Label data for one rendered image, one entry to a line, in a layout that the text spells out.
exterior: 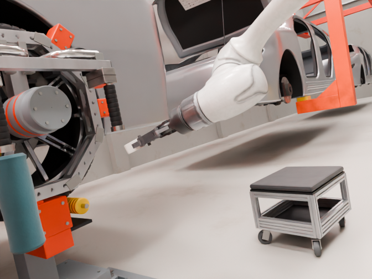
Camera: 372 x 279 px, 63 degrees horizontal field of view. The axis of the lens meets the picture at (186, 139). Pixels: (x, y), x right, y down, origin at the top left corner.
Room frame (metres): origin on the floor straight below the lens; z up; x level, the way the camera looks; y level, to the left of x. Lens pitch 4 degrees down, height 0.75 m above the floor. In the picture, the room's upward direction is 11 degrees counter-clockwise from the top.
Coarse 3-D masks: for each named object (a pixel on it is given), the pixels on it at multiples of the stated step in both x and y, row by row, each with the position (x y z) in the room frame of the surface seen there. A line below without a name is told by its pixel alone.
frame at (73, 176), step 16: (0, 32) 0.94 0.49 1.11; (16, 32) 0.98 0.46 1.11; (32, 32) 1.02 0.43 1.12; (32, 48) 1.06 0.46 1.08; (48, 48) 1.05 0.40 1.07; (80, 80) 1.13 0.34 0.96; (80, 96) 1.17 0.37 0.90; (96, 112) 1.16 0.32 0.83; (96, 128) 1.15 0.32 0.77; (96, 144) 1.14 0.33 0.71; (80, 160) 1.08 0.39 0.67; (64, 176) 1.07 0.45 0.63; (80, 176) 1.06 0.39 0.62; (48, 192) 0.97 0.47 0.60
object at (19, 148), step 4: (4, 88) 1.16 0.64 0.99; (4, 92) 1.16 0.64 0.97; (28, 140) 1.20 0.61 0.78; (32, 140) 1.21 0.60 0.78; (36, 140) 1.22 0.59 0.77; (16, 144) 1.16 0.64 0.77; (20, 144) 1.17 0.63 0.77; (32, 144) 1.21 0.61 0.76; (36, 144) 1.22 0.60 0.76; (16, 148) 1.16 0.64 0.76; (20, 148) 1.17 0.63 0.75; (16, 152) 1.16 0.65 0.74; (20, 152) 1.17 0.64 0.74; (24, 152) 1.18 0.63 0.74; (0, 156) 1.11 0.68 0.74; (28, 156) 1.19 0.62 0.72
